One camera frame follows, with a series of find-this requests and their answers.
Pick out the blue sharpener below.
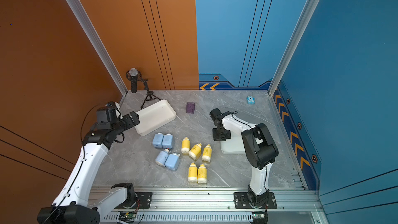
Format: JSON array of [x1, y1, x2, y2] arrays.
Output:
[[152, 133, 164, 148], [155, 148, 170, 167], [162, 133, 175, 149], [165, 153, 180, 171]]

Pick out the purple cube toy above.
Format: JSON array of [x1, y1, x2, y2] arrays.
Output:
[[186, 102, 195, 114]]

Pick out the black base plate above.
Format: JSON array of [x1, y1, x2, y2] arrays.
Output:
[[121, 191, 152, 209], [233, 191, 278, 209]]

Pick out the black mini tripod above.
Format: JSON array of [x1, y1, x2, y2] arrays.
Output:
[[140, 78, 161, 109]]

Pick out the blue sharpener upper right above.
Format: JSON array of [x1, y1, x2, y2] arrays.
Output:
[[162, 133, 175, 149]]

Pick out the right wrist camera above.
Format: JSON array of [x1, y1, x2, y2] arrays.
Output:
[[209, 108, 223, 126]]

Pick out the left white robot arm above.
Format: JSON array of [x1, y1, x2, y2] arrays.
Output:
[[37, 108, 140, 224]]

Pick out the left white storage tray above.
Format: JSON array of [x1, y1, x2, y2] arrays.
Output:
[[135, 100, 176, 136]]

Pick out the left green circuit board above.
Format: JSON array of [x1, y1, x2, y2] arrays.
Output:
[[117, 212, 137, 224]]

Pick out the right green circuit board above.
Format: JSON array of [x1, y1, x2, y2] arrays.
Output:
[[252, 212, 268, 224]]

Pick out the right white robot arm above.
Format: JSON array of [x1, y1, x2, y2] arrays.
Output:
[[210, 109, 279, 208]]

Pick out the blue sharpener lower right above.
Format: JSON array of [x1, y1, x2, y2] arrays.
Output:
[[165, 153, 180, 171]]

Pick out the blue sharpener lower left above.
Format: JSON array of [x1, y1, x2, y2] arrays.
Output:
[[155, 148, 170, 167]]

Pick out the small teal robot toy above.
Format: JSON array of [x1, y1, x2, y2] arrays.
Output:
[[247, 96, 255, 105]]

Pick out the right white storage tray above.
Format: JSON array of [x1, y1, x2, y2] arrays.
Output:
[[220, 139, 245, 154]]

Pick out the black microphone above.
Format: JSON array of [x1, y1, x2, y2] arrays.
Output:
[[126, 68, 142, 93]]

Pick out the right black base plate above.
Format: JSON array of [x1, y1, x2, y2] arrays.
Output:
[[233, 191, 278, 209]]

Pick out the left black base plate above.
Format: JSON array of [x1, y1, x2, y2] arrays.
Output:
[[121, 191, 152, 209]]

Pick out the green circuit board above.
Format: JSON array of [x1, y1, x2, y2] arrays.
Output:
[[117, 212, 137, 224], [252, 212, 268, 224]]

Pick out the blue sharpener upper left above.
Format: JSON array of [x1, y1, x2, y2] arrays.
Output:
[[152, 133, 164, 148]]

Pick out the white storage tray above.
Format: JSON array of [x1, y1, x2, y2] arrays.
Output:
[[220, 139, 245, 154], [135, 100, 176, 136]]

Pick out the aluminium rail frame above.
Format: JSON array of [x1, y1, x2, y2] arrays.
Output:
[[134, 187, 329, 224]]

